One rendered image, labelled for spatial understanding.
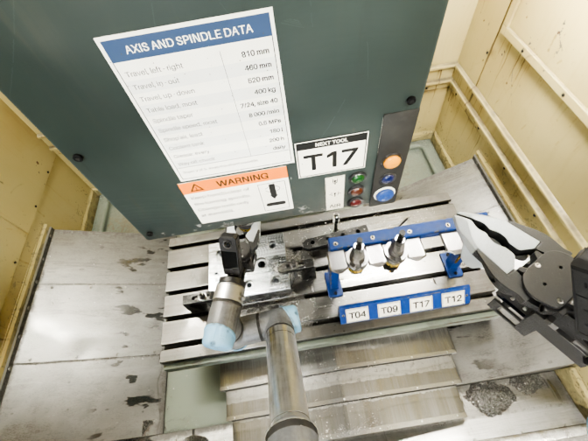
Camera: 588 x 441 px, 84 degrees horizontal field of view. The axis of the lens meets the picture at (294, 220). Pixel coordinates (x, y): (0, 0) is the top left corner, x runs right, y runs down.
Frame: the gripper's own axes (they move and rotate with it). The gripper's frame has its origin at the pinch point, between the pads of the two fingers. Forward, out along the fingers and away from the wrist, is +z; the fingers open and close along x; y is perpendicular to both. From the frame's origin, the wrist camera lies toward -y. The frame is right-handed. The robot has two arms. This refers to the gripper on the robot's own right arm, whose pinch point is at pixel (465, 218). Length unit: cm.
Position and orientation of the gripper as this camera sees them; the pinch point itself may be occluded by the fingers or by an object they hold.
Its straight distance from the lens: 47.1
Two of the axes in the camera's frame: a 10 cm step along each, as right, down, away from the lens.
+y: 1.0, 5.3, 8.4
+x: 7.9, -5.6, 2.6
